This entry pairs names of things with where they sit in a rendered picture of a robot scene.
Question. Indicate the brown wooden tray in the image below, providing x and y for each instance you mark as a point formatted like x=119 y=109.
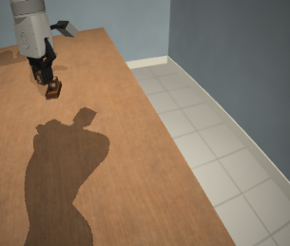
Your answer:
x=53 y=93

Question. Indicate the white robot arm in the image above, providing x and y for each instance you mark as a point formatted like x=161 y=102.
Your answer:
x=30 y=6

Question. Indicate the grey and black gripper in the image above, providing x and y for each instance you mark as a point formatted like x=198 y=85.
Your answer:
x=33 y=36

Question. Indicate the brown calendar cube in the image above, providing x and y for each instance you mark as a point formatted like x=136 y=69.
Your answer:
x=54 y=83
x=39 y=78

